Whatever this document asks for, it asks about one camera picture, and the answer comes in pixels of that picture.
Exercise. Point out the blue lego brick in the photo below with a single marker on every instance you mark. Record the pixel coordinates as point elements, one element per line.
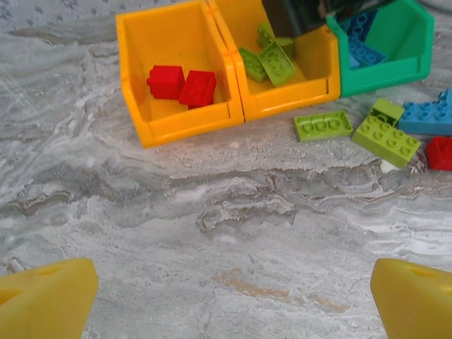
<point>365,53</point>
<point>360,23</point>
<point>429,116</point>

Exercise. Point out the orange plastic bin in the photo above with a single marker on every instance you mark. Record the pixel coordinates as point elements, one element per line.
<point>289,102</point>
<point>190,127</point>

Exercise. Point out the small green lego brick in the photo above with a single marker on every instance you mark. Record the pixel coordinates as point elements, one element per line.
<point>386,107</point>

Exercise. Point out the green plastic bin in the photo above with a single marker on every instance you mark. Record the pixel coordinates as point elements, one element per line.
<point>381,79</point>

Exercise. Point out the red lego brick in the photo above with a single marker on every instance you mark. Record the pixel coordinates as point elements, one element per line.
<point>166,82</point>
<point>439,153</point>
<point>197,88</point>

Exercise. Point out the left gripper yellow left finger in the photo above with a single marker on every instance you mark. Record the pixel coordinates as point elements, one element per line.
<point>42,303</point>

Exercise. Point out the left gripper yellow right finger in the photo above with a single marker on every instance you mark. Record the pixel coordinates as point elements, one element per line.
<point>416,307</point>

